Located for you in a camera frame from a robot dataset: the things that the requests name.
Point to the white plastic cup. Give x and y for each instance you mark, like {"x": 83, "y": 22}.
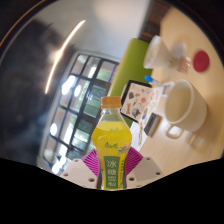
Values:
{"x": 156, "y": 53}

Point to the blue-capped white tube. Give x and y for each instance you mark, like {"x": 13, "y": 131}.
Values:
{"x": 151, "y": 80}

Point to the green chair back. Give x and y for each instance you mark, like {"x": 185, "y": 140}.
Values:
{"x": 130, "y": 66}

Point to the black-framed picture card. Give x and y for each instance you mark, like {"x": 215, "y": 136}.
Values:
{"x": 137, "y": 100}

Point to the small dark grey box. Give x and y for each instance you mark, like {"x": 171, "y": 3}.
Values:
{"x": 152, "y": 124}

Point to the white ribbed mug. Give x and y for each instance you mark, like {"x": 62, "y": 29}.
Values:
{"x": 185, "y": 105}

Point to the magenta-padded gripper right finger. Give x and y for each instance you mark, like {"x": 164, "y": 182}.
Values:
{"x": 143, "y": 170}

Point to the yellow drink bottle orange cap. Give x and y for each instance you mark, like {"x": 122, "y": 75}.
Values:
{"x": 111, "y": 136}

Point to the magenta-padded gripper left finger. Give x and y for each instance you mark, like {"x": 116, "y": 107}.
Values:
{"x": 81, "y": 170}

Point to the black-framed grid window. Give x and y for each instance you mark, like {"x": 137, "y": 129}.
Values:
{"x": 80, "y": 106}

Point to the flat round red coaster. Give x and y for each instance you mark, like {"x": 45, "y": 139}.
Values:
{"x": 201, "y": 61}

